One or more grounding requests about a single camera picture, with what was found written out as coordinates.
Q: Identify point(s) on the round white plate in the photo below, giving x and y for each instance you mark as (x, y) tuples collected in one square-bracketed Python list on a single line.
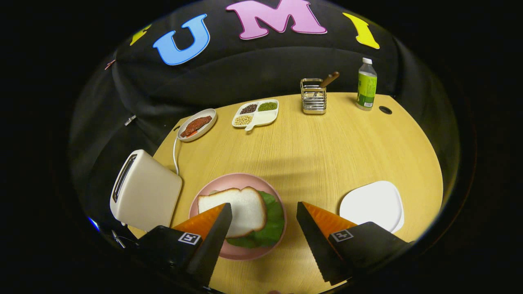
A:
[(206, 130)]

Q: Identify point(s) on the black backdrop cloth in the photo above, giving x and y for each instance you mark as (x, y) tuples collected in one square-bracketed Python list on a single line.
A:
[(253, 69)]

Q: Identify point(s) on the divided white dish with beans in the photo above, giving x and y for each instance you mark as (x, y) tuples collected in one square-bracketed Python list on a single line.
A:
[(265, 118)]

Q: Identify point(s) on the square white plate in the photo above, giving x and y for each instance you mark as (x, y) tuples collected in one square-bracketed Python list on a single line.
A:
[(374, 204)]

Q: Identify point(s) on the plain white bread slice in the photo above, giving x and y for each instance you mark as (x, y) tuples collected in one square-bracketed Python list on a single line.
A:
[(245, 208)]

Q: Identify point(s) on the brown meat slice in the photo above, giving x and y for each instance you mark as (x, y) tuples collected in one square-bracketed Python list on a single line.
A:
[(198, 124)]

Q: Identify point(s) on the wooden clothes peg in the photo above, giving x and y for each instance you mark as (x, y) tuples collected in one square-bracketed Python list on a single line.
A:
[(109, 64)]

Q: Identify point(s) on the metal clip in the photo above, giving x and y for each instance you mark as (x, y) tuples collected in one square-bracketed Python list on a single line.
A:
[(130, 120)]

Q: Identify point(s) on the green lettuce leaf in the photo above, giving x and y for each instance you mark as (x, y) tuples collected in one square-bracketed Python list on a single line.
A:
[(273, 220)]

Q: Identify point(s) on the orange tomato slice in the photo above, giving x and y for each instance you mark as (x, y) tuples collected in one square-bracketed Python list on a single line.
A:
[(191, 133)]

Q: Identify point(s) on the white toaster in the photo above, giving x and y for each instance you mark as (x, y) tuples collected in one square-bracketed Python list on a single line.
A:
[(151, 196)]

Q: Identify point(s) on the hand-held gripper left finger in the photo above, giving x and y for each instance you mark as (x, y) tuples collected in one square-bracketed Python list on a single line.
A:
[(208, 249)]

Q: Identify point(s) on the green label water bottle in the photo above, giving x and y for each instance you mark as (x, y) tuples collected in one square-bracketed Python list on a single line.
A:
[(366, 87)]

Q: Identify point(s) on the pink round plate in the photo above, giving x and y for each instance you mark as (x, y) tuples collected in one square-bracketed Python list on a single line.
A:
[(237, 179)]

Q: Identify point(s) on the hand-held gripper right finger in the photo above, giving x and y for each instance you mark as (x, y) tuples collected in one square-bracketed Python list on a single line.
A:
[(320, 249)]

